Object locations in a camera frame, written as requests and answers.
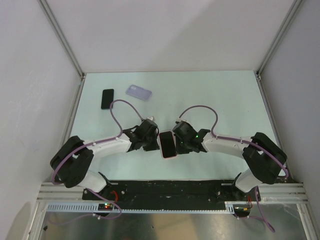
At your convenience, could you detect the lilac phone case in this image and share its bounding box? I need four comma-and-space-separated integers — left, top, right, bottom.
125, 84, 152, 102

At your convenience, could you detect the right back corner aluminium post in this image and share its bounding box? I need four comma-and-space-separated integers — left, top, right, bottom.
255, 0, 305, 80

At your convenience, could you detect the left controller board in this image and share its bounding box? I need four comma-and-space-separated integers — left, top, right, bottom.
97, 203, 114, 211

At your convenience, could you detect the left back corner aluminium post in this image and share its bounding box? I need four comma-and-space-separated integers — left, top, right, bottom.
37, 0, 85, 80

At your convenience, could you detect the corner aluminium post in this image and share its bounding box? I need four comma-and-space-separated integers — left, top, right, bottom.
255, 0, 305, 80
37, 0, 85, 80

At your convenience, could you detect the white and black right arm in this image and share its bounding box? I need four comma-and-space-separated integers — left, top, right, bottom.
173, 121, 289, 201

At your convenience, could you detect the front aluminium frame rail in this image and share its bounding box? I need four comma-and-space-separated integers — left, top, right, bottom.
36, 182, 309, 204

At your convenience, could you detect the right controller board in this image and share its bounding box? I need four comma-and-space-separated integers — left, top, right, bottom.
233, 204, 253, 218

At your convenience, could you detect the grey slotted cable duct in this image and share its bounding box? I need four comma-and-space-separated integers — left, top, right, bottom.
46, 202, 235, 214

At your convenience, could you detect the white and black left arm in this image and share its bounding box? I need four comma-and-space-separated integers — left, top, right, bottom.
50, 118, 160, 200

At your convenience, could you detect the pink phone case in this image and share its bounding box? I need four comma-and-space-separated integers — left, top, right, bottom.
158, 130, 178, 160

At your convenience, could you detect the phone in teal case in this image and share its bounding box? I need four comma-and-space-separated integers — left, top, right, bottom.
100, 89, 115, 110

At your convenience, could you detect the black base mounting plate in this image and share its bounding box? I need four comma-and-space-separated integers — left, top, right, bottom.
82, 180, 261, 210

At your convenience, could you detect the controller board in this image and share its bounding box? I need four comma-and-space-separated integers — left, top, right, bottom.
97, 203, 114, 211
233, 204, 253, 218

